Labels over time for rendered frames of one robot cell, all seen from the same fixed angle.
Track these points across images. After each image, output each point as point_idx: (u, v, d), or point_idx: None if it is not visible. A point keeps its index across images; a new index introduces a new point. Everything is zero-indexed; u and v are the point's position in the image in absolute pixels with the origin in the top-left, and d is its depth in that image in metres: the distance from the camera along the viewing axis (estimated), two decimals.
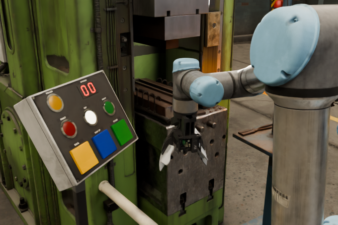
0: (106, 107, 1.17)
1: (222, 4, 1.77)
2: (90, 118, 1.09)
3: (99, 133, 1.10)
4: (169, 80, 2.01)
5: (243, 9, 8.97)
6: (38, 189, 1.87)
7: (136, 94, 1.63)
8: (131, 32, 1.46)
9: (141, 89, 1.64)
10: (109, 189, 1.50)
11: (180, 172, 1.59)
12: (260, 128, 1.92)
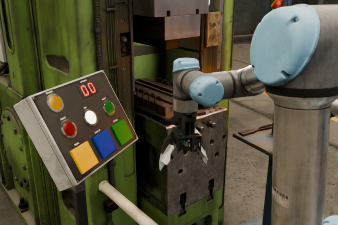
0: (106, 107, 1.17)
1: (222, 4, 1.77)
2: (90, 118, 1.09)
3: (99, 133, 1.10)
4: (169, 80, 2.01)
5: (243, 9, 8.97)
6: (38, 189, 1.87)
7: (136, 94, 1.63)
8: (131, 32, 1.46)
9: (141, 89, 1.64)
10: (109, 189, 1.50)
11: (180, 172, 1.59)
12: (260, 128, 1.92)
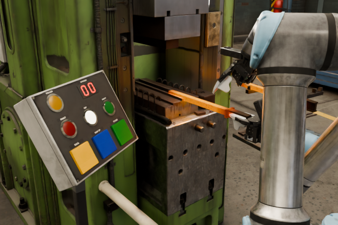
0: (106, 107, 1.17)
1: (222, 4, 1.77)
2: (90, 118, 1.09)
3: (99, 133, 1.10)
4: (169, 80, 2.01)
5: (243, 9, 8.97)
6: (38, 189, 1.87)
7: (136, 94, 1.63)
8: (131, 32, 1.46)
9: (141, 89, 1.64)
10: (109, 189, 1.50)
11: (180, 172, 1.59)
12: None
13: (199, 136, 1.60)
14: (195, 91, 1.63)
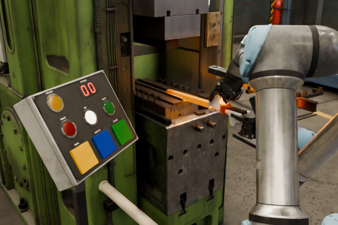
0: (106, 107, 1.17)
1: (222, 4, 1.77)
2: (90, 118, 1.09)
3: (99, 133, 1.10)
4: (169, 80, 2.01)
5: (243, 9, 8.97)
6: (38, 189, 1.87)
7: (136, 94, 1.63)
8: (131, 32, 1.46)
9: (141, 89, 1.64)
10: (109, 189, 1.50)
11: (180, 172, 1.59)
12: None
13: (199, 136, 1.60)
14: (195, 91, 1.63)
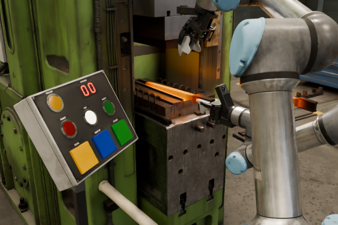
0: (106, 107, 1.17)
1: None
2: (90, 118, 1.09)
3: (99, 133, 1.10)
4: (169, 80, 2.01)
5: (243, 9, 8.97)
6: (38, 189, 1.87)
7: (136, 94, 1.63)
8: (131, 32, 1.46)
9: (141, 89, 1.64)
10: (109, 189, 1.50)
11: (180, 172, 1.59)
12: None
13: (199, 136, 1.60)
14: (195, 91, 1.63)
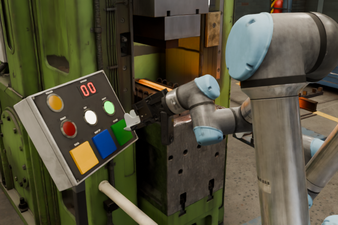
0: (106, 107, 1.17)
1: (222, 4, 1.77)
2: (90, 118, 1.09)
3: (99, 133, 1.10)
4: (169, 80, 2.01)
5: (243, 9, 8.97)
6: (38, 189, 1.87)
7: (136, 94, 1.63)
8: (131, 32, 1.46)
9: (141, 89, 1.64)
10: (109, 189, 1.50)
11: (180, 172, 1.59)
12: None
13: None
14: None
